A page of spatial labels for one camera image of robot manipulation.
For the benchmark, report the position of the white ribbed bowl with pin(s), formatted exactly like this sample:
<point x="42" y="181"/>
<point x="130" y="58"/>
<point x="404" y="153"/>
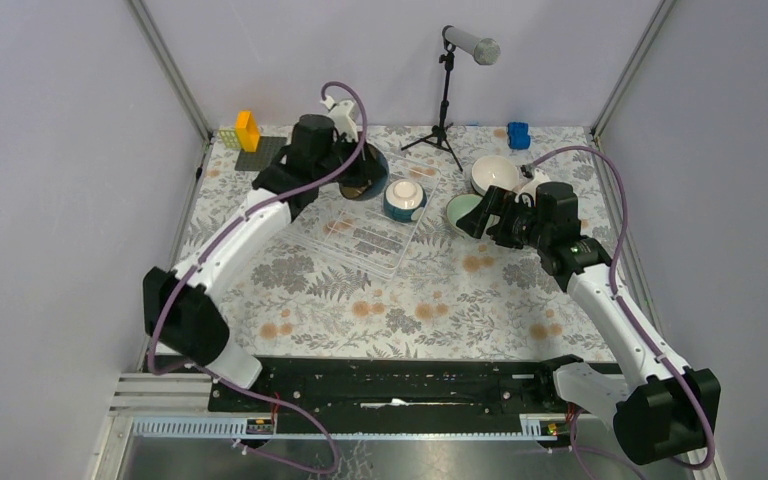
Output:
<point x="494" y="170"/>

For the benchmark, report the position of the white wire dish rack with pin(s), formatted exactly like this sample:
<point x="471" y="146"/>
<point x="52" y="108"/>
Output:
<point x="359" y="233"/>

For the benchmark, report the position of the dark grey building plate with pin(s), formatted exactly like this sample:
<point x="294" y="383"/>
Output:
<point x="268" y="147"/>

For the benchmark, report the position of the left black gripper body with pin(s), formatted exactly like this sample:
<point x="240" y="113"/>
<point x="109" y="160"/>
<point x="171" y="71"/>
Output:
<point x="340" y="151"/>

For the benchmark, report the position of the light green celadon bowl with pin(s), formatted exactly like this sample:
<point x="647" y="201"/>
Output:
<point x="457" y="208"/>

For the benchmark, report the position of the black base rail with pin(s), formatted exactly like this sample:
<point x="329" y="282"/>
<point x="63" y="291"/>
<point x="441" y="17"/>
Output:
<point x="467" y="398"/>

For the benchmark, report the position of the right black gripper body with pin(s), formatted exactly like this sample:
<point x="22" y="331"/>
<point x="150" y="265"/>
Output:
<point x="517" y="227"/>

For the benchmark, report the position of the yellow toy block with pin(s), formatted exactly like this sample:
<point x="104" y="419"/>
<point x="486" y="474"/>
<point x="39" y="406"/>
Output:
<point x="247" y="131"/>

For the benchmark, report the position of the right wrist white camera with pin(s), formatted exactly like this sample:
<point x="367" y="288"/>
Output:
<point x="527" y="190"/>

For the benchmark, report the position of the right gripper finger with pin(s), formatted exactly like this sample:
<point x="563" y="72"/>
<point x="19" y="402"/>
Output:
<point x="499" y="197"/>
<point x="474" y="223"/>

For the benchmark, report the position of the wrist white camera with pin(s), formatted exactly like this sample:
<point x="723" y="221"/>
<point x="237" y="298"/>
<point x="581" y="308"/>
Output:
<point x="344" y="114"/>
<point x="527" y="190"/>

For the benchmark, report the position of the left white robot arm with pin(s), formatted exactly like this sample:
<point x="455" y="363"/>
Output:
<point x="181" y="305"/>

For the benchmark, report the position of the grey microphone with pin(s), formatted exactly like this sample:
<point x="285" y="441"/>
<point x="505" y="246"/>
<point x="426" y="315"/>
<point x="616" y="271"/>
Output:
<point x="485" y="51"/>

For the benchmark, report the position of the lime green toy block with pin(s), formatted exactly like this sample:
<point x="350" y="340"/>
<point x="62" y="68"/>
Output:
<point x="229" y="138"/>

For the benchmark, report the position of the teal white spotted bowl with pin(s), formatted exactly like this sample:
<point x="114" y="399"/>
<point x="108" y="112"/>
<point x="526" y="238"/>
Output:
<point x="404" y="201"/>

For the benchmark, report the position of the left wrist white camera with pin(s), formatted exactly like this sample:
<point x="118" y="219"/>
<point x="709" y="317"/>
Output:
<point x="344" y="114"/>

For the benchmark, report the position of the blue toy block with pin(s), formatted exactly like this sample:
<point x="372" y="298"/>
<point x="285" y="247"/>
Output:
<point x="518" y="134"/>

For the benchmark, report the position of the dark teal floral bowl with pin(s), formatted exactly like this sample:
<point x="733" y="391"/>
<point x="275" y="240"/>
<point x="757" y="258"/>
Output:
<point x="366" y="177"/>

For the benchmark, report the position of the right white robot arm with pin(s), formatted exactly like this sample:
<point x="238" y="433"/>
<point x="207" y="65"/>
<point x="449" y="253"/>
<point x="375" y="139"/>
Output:
<point x="663" y="407"/>

